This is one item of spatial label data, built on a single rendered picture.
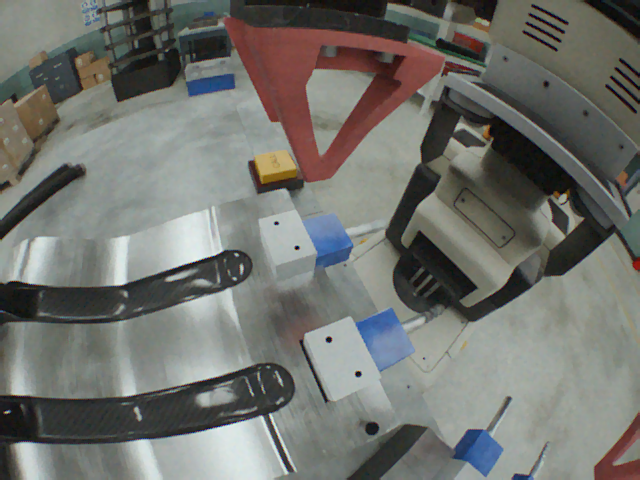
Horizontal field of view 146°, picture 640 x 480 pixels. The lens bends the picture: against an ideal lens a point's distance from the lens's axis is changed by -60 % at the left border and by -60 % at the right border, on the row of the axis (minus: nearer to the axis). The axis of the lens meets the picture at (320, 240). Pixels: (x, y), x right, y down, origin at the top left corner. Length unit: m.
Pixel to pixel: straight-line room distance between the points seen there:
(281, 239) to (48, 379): 0.25
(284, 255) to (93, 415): 0.22
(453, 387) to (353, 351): 1.17
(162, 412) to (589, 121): 0.52
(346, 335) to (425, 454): 0.15
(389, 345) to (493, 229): 0.32
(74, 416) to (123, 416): 0.05
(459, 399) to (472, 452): 1.07
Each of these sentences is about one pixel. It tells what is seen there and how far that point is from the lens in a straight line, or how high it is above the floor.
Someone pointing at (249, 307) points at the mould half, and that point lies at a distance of 0.21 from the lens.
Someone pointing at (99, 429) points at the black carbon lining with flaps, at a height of 0.89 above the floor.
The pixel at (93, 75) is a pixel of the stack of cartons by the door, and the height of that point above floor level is 0.26.
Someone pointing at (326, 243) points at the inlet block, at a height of 0.90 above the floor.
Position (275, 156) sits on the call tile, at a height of 0.84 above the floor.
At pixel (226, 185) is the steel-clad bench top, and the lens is 0.44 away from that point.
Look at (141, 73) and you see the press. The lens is 4.14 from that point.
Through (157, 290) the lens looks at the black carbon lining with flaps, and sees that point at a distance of 0.25.
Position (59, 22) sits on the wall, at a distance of 7.62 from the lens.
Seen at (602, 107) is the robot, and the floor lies 1.11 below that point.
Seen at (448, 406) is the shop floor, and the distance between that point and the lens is 1.30.
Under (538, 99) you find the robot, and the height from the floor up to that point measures 1.06.
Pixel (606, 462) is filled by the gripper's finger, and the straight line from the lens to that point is 0.22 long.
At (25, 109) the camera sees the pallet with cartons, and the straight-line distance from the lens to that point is 4.70.
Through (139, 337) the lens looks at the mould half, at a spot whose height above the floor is 0.88.
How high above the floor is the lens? 1.08
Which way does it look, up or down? 54 degrees down
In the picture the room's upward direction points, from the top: 10 degrees clockwise
